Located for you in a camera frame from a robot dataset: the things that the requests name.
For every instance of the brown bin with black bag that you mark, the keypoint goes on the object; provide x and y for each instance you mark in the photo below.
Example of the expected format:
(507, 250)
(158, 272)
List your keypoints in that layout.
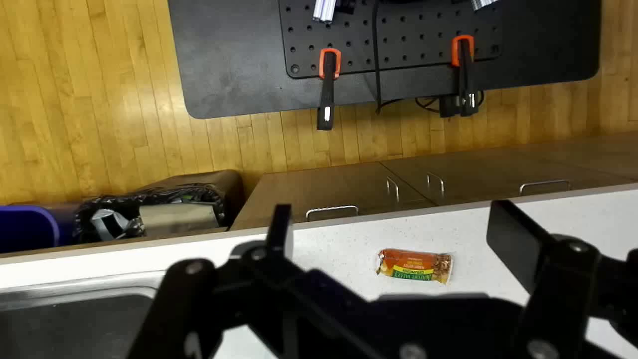
(166, 195)

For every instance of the black perforated mounting board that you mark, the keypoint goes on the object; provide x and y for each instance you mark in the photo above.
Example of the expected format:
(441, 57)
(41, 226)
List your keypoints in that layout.
(411, 41)

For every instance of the orange granola bar packet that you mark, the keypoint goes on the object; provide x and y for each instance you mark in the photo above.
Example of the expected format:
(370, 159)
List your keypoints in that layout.
(413, 266)

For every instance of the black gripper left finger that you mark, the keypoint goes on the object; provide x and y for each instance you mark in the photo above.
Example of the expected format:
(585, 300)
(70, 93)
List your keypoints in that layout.
(200, 306)

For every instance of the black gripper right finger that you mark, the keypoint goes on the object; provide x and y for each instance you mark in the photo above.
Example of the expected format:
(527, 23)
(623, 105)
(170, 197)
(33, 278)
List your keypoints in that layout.
(559, 286)

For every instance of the dark grey desk top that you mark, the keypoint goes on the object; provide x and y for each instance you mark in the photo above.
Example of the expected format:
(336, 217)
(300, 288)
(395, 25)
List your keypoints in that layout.
(226, 61)

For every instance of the orange black bar clamp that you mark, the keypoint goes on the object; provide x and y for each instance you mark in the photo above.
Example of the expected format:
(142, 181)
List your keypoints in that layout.
(463, 73)
(328, 87)

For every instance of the blue plastic bin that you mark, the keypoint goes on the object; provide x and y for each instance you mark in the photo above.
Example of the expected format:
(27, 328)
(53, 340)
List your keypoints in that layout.
(27, 230)

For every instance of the stainless steel double sink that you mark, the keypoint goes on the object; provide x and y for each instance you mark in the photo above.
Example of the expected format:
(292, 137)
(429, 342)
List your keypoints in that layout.
(66, 326)

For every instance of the wooden lower cabinet front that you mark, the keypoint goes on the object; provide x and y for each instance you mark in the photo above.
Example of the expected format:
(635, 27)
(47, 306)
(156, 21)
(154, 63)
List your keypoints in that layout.
(505, 163)
(320, 191)

